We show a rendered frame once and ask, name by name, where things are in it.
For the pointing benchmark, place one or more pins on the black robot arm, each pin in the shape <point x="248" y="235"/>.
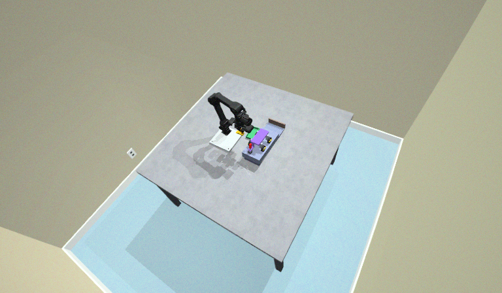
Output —
<point x="215" y="99"/>

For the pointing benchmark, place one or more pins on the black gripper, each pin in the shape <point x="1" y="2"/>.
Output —
<point x="239" y="125"/>

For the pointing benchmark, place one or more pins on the green tray floor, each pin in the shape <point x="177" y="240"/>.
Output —
<point x="252" y="133"/>

